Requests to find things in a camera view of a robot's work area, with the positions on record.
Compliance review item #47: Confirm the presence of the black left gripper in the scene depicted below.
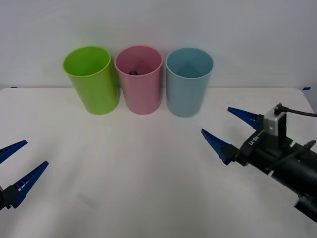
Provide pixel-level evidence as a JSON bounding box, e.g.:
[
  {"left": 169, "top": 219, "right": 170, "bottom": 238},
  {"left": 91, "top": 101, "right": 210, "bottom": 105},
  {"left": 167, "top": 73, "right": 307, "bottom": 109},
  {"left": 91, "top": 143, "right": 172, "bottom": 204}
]
[{"left": 0, "top": 140, "right": 50, "bottom": 211}]

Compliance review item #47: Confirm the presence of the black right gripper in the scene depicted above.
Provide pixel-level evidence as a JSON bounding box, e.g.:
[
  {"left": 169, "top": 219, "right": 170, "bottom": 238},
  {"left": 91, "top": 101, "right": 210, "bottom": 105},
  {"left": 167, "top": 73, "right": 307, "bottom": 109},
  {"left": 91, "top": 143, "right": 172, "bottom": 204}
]
[{"left": 201, "top": 107, "right": 294, "bottom": 176}]

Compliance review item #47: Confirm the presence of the pale blue plastic bin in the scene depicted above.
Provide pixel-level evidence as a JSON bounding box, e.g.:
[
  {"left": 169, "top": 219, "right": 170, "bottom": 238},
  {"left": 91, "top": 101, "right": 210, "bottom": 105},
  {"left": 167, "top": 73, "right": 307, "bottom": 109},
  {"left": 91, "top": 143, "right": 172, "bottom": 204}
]
[{"left": 165, "top": 47, "right": 214, "bottom": 118}]

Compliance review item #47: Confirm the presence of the pink plastic bin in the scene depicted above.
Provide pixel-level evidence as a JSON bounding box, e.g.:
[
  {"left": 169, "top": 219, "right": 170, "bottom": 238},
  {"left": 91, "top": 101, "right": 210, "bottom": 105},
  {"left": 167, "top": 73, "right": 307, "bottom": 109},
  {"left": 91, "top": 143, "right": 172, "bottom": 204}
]
[{"left": 114, "top": 45, "right": 164, "bottom": 116}]

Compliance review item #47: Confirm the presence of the green plastic bin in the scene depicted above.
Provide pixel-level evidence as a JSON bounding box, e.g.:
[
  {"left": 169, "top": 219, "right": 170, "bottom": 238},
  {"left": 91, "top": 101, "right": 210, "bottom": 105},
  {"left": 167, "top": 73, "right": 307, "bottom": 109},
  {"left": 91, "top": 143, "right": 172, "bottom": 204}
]
[{"left": 63, "top": 46, "right": 121, "bottom": 116}]

